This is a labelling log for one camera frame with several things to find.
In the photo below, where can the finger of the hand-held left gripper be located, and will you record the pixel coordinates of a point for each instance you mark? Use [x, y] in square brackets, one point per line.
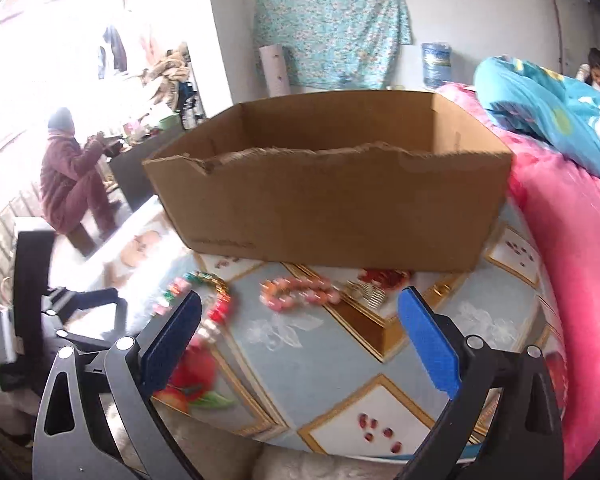
[95, 297]
[87, 342]

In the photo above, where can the brown cardboard box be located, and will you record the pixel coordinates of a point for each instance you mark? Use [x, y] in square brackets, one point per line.
[330, 210]

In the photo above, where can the pink floral blanket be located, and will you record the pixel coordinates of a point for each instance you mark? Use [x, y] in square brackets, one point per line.
[580, 260]

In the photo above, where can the blue water jug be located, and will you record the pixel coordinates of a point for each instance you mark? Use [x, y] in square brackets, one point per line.
[436, 67]

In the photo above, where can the beige knit clothes pile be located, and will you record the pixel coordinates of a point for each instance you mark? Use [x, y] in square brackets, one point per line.
[170, 70]

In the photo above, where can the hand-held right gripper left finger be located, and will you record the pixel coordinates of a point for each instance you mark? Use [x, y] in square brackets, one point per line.
[172, 345]

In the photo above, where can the green basin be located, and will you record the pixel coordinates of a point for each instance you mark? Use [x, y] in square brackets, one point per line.
[169, 122]

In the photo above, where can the pink hanging garment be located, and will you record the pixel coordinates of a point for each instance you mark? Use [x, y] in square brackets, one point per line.
[147, 42]

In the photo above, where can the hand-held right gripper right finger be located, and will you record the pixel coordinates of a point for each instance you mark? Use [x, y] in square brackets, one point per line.
[430, 345]

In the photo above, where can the blue cartoon print quilt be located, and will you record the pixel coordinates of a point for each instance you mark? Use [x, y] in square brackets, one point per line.
[540, 105]

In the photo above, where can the teal floral wall cloth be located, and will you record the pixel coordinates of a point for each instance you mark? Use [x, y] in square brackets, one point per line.
[330, 25]

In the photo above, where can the pomegranate print table cover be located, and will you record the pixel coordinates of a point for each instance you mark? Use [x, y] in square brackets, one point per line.
[330, 360]

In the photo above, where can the dark hanging clothes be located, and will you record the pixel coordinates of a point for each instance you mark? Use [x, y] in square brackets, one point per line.
[112, 47]

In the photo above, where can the metal window railing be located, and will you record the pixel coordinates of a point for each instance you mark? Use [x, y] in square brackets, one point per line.
[0, 240]

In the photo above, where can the white paper roll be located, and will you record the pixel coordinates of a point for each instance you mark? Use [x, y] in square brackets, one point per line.
[275, 70]

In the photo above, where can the thin wooden stick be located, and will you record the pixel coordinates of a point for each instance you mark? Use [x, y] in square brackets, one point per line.
[557, 15]

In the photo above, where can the dark table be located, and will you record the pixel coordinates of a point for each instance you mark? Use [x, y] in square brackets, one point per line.
[135, 175]

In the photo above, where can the wheelchair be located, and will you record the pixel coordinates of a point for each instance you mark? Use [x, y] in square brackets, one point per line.
[190, 105]

